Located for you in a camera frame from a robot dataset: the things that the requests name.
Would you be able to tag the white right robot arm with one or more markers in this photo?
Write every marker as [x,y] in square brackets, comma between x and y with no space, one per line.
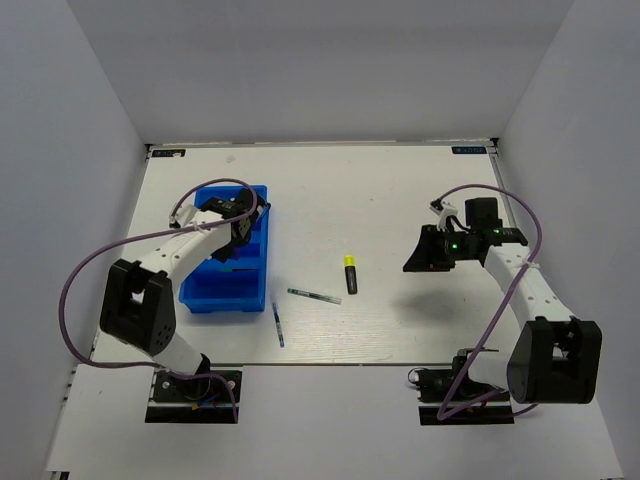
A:
[556,357]

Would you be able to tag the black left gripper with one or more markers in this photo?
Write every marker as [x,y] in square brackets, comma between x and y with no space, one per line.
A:
[222,255]

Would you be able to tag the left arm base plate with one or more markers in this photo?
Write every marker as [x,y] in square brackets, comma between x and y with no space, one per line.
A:
[168,402]

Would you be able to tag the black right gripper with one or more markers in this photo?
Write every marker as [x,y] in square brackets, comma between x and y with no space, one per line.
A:
[426,255]

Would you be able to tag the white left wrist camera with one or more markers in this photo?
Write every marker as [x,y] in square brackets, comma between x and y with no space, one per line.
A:
[182,216]

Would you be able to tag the yellow cap highlighter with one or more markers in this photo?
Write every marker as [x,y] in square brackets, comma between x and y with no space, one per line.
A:
[350,275]

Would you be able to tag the corner label sticker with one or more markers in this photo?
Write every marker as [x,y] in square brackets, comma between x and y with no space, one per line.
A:
[469,150]
[168,153]

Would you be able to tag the purple cap black marker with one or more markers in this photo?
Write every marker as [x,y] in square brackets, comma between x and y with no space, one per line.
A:
[241,271]

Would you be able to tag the blue white pen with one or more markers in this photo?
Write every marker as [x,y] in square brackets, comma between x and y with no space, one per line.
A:
[278,324]

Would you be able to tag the blue compartment tray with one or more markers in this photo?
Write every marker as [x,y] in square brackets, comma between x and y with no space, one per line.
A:
[206,290]

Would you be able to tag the right corner label sticker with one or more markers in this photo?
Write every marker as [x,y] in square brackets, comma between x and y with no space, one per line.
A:
[469,150]

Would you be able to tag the left corner label sticker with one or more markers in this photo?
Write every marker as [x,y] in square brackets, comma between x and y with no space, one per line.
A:
[168,153]

